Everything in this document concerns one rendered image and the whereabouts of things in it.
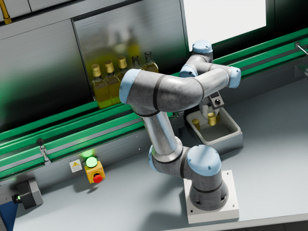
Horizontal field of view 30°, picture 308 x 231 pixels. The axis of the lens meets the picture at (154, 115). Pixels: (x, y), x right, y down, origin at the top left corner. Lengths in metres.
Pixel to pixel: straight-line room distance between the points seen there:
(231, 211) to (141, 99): 0.65
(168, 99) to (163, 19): 0.85
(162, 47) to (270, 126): 0.60
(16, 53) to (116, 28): 0.43
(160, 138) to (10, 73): 0.81
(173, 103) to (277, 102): 1.06
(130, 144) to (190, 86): 0.77
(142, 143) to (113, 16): 0.56
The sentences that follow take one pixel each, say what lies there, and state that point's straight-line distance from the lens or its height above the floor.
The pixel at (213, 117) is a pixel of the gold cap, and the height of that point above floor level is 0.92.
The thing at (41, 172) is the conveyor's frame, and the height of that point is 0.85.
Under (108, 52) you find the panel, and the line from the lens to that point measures 2.53.
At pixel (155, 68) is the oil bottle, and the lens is 2.46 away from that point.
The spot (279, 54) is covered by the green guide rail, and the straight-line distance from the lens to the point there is 2.73.
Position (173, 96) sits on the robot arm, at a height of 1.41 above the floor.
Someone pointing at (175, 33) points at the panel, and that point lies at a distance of 2.60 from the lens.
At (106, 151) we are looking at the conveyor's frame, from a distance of 2.46.
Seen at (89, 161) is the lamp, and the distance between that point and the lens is 2.41.
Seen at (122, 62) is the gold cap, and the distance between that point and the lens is 2.40.
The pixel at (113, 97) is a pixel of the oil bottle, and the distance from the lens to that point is 2.47.
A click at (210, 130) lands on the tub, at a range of 2.57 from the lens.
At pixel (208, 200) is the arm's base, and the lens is 2.17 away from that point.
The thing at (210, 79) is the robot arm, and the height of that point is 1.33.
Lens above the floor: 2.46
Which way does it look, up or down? 39 degrees down
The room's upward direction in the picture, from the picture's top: 10 degrees counter-clockwise
